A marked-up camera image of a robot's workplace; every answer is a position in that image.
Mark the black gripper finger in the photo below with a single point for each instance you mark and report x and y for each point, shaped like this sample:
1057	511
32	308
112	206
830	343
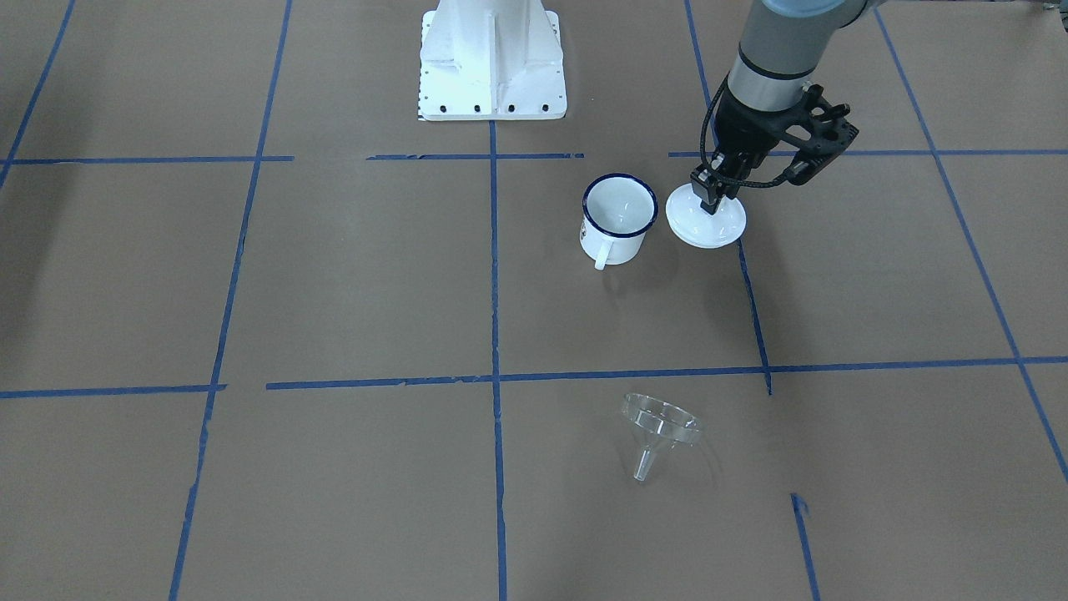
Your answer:
723	189
703	185

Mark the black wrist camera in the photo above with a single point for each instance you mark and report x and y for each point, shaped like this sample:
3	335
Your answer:
819	131

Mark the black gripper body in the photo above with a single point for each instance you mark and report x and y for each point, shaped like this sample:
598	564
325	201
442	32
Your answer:
745	128

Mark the white enamel cup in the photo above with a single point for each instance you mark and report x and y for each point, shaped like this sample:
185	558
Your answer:
617	211

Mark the clear plastic funnel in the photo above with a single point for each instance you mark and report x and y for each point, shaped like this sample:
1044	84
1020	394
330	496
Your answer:
658	426

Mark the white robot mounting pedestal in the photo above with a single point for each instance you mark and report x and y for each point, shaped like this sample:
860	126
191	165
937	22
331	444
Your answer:
483	60

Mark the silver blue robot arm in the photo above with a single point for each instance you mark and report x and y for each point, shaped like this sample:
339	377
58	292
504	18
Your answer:
781	45

